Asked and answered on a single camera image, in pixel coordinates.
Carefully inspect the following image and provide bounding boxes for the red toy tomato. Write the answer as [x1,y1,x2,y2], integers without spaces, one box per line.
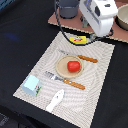
[67,61,81,72]

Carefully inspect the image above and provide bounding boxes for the wooden handled toy fork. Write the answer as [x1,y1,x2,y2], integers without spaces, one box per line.
[45,71,85,90]

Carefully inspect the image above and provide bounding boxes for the light blue milk carton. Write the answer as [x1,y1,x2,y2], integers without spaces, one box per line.
[21,75,41,96]

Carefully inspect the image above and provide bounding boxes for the wooden handled toy knife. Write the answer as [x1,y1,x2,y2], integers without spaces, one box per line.
[58,49,98,63]

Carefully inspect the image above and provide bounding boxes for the woven beige placemat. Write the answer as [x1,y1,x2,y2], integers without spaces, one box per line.
[14,32,114,128]

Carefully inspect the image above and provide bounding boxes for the grey cooking pot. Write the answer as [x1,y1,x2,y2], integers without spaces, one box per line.
[56,0,79,19]

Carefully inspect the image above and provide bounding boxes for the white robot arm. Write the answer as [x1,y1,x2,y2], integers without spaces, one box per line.
[79,0,118,37]

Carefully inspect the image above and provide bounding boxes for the cream sink bowl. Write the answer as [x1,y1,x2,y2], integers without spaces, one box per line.
[117,4,128,31]

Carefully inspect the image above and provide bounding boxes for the white toy fish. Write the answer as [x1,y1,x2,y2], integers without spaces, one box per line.
[46,89,65,113]

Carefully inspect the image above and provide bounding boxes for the round wooden plate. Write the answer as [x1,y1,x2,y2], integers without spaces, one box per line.
[55,55,83,79]

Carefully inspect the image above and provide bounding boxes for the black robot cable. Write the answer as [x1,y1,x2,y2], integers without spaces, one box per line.
[54,0,114,44]

